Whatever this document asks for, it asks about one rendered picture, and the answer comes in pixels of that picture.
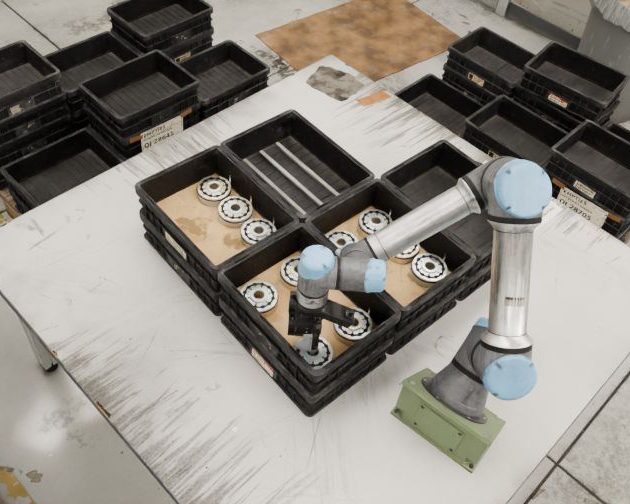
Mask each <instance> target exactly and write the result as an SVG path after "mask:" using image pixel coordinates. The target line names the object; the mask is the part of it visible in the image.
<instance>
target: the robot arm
mask: <svg viewBox="0 0 630 504"><path fill-rule="evenodd" d="M551 195H552V185H551V181H550V178H549V176H548V175H547V173H546V172H545V171H544V170H543V169H542V168H541V167H539V166H538V165H537V164H535V163H533V162H531V161H528V160H524V159H517V158H515V157H511V156H501V157H497V158H494V159H492V160H490V161H488V162H486V163H484V164H483V165H481V166H479V167H478V168H476V169H474V170H473V171H471V172H469V173H468V174H466V175H464V176H463V177H461V178H459V180H458V183H457V185H456V186H454V187H452V188H450V189H449V190H447V191H445V192H443V193H442V194H440V195H438V196H437V197H435V198H433V199H431V200H430V201H428V202H426V203H424V204H423V205H421V206H419V207H417V208H416V209H414V210H412V211H410V212H409V213H407V214H405V215H404V216H402V217H400V218H398V219H397V220H395V221H393V222H391V223H390V224H388V225H386V226H384V227H383V228H381V229H379V230H377V231H376V232H374V233H372V234H371V235H369V236H367V237H365V238H363V239H362V240H360V241H358V242H351V243H348V244H346V245H344V246H343V247H342V249H341V250H340V253H339V257H337V256H333V253H332V252H331V250H330V249H328V248H326V247H323V246H322V245H312V246H309V247H307V248H306V249H305V250H304V251H303V252H302V254H301V256H300V261H299V264H298V279H297V288H296V291H290V300H289V309H288V313H289V320H288V334H287V335H288V336H303V334H305V335H304V336H303V340H301V341H298V342H295V343H294V345H293V346H294V347H295V348H296V349H301V350H305V351H309V352H310V355H313V354H314V353H315V352H316V351H317V349H318V344H319V336H320V334H321V330H322V320H323V319H325V320H327V321H330V322H332V323H335V324H337V325H340V326H343V327H345V328H349V327H350V326H352V325H353V324H354V309H352V308H349V307H347V306H344V305H342V304H339V303H337V302H335V301H332V300H330V299H328V294H329V290H343V291H358V292H366V293H370V292H382V291H383V289H384V287H385V282H386V264H385V262H386V261H388V260H390V259H391V258H393V257H395V256H397V255H398V254H400V253H402V252H404V251H405V250H407V249H409V248H411V247H413V246H414V245H416V244H418V243H420V242H421V241H423V240H425V239H427V238H428V237H430V236H432V235H434V234H435V233H437V232H439V231H441V230H442V229H444V228H446V227H448V226H450V225H451V224H453V223H455V222H457V221H458V220H460V219H462V218H464V217H465V216H467V215H469V214H471V213H472V212H475V213H481V212H483V211H485V210H487V209H488V214H487V221H488V222H489V223H490V224H491V225H492V226H493V228H494V232H493V249H492V266H491V283H490V299H489V316H488V318H486V317H480V318H479V319H478V320H477V322H476V323H475V324H474V325H473V326H472V329H471V331H470V332H469V334H468V335H467V337H466V338H465V340H464V342H463V343H462V345H461V346H460V348H459V349H458V351H457V353H456V354H455V356H454V357H453V359H452V360H451V362H450V363H449V364H448V365H447V366H446V367H444V368H443V369H442V370H441V371H439V372H438V373H437V374H436V375H434V376H433V377H432V379H431V380H430V382H429V386H430V388H431V389H432V391H433V392H434V393H435V394H436V395H437V396H438V397H439V398H441V399H442V400H443V401H444V402H446V403H447V404H448V405H450V406H451V407H453V408H454V409H456V410H458V411H459V412H461V413H463V414H465V415H468V416H470V417H473V418H480V416H481V415H482V413H483V411H484V408H485V405H486V401H487V397H488V393H489V392H490V393H491V394H492V395H493V396H495V397H496V398H498V399H501V400H507V401H512V400H517V399H520V398H522V397H524V396H525V395H527V394H528V393H530V392H531V391H532V389H533V388H534V386H535V385H536V382H537V376H538V375H537V370H536V366H535V364H534V363H533V361H532V349H533V339H532V338H531V337H530V336H529V335H528V334H527V320H528V306H529V292H530V279H531V265H532V251H533V238H534V230H535V229H536V228H537V227H538V226H539V225H540V224H541V223H542V216H543V210H544V209H545V208H546V207H547V206H548V204H549V202H550V199H551ZM290 315H291V316H290ZM294 331H295V332H294ZM310 339H311V341H310Z"/></svg>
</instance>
